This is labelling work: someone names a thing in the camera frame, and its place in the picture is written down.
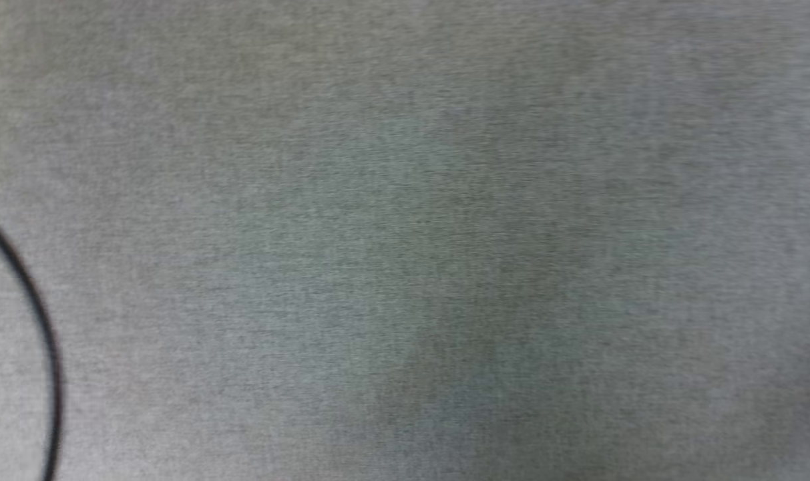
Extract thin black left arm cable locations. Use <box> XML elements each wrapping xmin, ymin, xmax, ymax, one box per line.
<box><xmin>0</xmin><ymin>206</ymin><xmax>63</xmax><ymax>481</ymax></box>

